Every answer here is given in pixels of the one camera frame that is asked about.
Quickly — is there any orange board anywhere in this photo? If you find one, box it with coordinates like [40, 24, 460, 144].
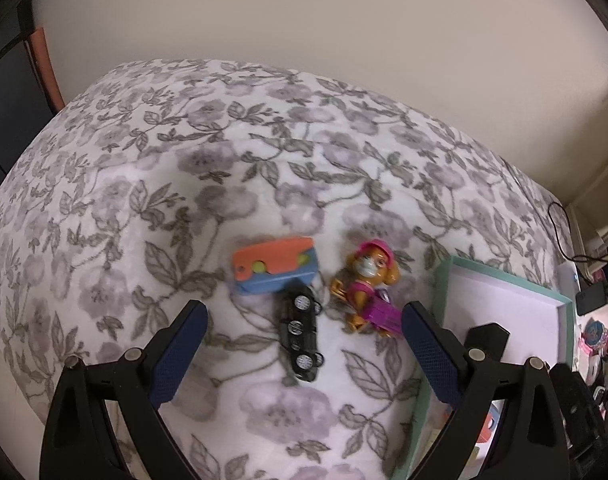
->
[26, 27, 67, 113]

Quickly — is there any black toy car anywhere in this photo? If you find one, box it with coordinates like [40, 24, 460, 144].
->
[275, 282, 325, 382]

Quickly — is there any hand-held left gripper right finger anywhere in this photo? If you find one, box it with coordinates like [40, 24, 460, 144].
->
[401, 301, 571, 480]

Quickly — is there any orange and blue toy block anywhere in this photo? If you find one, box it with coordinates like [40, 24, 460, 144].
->
[232, 236, 317, 295]

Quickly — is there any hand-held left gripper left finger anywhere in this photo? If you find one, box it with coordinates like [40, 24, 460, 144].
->
[38, 300, 209, 480]

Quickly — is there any black phone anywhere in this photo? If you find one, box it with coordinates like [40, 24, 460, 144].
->
[575, 282, 608, 317]

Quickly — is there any dog toy figure pink hat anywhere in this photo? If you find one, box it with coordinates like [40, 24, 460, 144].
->
[330, 240, 402, 338]

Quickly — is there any teal rimmed white box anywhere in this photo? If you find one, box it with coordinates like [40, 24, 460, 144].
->
[394, 255, 575, 480]

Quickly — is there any white electronic device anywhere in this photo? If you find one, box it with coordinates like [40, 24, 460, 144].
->
[558, 262, 582, 311]

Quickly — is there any dark furniture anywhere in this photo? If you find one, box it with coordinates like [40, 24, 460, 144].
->
[0, 0, 59, 211]

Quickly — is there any floral printed blanket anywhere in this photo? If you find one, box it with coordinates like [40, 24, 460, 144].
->
[0, 58, 580, 480]

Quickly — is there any colourful toy pile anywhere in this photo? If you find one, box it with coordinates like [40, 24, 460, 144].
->
[579, 317, 608, 361]

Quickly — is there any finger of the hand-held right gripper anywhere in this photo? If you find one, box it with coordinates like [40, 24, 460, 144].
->
[549, 362, 607, 466]

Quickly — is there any black cable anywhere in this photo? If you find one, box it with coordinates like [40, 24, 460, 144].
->
[547, 201, 608, 263]

